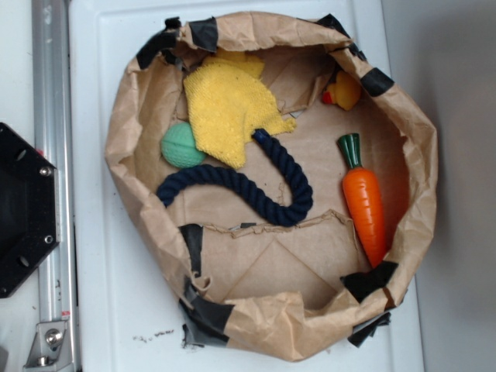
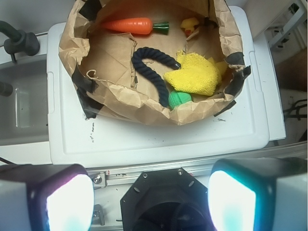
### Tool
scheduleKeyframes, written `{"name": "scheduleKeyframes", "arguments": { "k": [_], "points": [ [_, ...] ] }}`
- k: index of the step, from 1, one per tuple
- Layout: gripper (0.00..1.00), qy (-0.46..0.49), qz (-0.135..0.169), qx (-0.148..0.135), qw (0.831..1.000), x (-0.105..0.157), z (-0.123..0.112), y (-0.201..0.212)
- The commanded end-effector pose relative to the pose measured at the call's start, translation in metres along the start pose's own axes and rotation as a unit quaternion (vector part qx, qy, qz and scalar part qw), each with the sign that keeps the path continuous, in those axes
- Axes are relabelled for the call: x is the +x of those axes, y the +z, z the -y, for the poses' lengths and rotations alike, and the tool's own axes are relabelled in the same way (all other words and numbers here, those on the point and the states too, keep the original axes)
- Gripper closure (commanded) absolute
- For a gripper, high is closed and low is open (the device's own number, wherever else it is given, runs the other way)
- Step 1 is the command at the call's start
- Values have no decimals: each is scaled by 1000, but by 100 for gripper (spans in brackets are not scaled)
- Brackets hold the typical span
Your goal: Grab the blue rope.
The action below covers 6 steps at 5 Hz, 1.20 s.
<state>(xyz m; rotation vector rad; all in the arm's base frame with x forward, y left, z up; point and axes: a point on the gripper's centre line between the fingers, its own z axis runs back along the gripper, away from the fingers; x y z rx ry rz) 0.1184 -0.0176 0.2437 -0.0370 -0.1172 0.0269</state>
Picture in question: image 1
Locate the brown paper bag bin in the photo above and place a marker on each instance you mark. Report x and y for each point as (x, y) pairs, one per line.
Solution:
(285, 292)

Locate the green rubber ball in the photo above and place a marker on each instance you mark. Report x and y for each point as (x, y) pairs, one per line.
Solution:
(178, 147)

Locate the yellow knitted cloth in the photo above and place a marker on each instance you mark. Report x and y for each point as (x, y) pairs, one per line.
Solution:
(227, 102)

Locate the orange plastic toy carrot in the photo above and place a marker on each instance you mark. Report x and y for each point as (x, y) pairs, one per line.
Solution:
(363, 198)

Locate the yellow rubber duck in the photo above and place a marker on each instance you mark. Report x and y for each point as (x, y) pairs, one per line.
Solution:
(345, 91)

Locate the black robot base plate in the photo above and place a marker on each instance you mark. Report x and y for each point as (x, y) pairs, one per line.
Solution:
(28, 210)

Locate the metal corner bracket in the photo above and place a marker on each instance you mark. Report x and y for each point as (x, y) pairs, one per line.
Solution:
(51, 349)

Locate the aluminium extrusion rail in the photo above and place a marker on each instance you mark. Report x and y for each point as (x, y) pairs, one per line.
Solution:
(57, 274)

